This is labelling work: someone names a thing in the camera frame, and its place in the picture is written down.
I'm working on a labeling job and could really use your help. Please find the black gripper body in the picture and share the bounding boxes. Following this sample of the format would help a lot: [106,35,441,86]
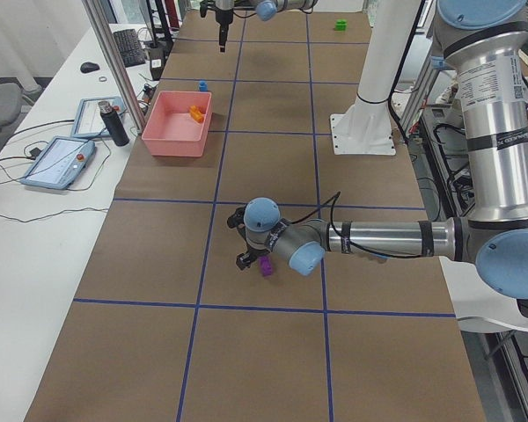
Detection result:
[241,236,270,259]
[215,0,234,26]

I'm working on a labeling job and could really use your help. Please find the purple toy block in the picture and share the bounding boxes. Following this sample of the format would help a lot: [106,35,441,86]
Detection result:
[259,256,274,277]

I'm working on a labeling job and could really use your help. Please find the orange toy block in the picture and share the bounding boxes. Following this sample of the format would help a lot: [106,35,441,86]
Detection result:
[189,105,205,123]

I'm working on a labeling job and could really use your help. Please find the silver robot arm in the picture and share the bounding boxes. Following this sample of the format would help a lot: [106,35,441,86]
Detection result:
[227,1,528,299]
[205,0,318,53]

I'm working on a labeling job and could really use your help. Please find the pink plastic box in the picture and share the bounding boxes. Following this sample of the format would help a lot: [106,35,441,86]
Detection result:
[142,91,212,157]

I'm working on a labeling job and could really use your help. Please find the small blue toy block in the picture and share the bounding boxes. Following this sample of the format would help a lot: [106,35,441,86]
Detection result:
[198,80,209,91]

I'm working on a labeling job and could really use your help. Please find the black keyboard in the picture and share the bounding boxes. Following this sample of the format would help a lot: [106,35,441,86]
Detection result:
[113,29,145,68]

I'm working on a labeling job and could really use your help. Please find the green toy block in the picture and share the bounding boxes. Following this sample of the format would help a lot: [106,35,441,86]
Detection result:
[334,19,348,31]

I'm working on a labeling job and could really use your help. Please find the black computer mouse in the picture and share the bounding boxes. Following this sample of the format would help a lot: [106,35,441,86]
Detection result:
[80,62,99,74]

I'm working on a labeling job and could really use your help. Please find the black water bottle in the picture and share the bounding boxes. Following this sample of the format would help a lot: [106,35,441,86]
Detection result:
[98,100,129,147]

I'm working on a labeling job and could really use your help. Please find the far teach pendant tablet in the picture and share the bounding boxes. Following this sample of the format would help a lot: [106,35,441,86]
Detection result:
[70,97,126,138]

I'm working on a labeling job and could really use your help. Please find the teach pendant tablet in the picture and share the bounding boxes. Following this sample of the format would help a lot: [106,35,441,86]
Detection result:
[70,97,126,138]
[20,136,96,190]

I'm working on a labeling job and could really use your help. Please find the near teach pendant tablet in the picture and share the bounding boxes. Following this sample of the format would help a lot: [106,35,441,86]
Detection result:
[20,136,96,190]

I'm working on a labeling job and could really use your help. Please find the white chair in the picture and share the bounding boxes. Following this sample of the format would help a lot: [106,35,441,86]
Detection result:
[439,257,528,333]

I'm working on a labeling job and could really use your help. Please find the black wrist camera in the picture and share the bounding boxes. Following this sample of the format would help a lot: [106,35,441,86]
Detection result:
[227,207,246,229]

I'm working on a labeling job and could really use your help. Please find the aluminium frame post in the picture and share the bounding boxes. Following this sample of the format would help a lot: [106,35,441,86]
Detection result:
[82,0,146,135]

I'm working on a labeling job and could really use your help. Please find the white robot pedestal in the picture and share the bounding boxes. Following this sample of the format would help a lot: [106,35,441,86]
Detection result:
[330,0,423,156]

